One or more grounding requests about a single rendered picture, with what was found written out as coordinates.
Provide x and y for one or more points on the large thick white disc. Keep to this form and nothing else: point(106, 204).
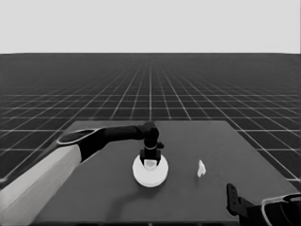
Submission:
point(142, 177)

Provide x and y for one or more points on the small white T-shaped piece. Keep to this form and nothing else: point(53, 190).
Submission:
point(201, 169)

